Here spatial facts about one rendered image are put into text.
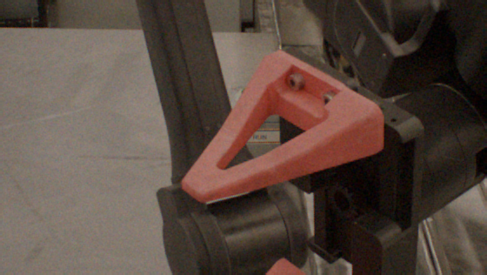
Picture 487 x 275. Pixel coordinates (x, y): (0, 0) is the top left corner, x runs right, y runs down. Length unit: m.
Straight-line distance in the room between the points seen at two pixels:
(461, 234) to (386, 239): 0.68
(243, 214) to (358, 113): 0.45
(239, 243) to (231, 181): 0.44
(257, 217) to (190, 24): 0.17
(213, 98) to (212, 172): 0.45
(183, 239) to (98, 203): 0.34
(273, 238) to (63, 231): 0.34
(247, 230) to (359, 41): 0.33
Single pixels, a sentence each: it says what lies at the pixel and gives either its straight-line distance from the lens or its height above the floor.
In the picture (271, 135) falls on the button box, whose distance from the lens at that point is 1.19.
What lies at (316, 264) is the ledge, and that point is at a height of 0.86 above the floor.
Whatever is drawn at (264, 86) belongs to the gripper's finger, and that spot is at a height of 1.27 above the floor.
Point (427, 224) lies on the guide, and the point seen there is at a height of 0.86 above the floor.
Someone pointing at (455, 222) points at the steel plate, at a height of 0.82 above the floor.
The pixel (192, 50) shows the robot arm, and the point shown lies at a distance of 0.86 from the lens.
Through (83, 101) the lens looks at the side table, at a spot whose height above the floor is 0.82.
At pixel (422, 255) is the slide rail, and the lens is 1.05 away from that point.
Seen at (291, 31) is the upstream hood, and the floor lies 0.88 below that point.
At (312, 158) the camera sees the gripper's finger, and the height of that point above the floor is 1.26.
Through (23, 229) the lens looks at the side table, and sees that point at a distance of 1.14.
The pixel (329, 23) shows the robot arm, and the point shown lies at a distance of 0.59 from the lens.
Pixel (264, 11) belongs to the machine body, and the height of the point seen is 0.82.
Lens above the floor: 1.47
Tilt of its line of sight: 30 degrees down
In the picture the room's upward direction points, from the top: 2 degrees clockwise
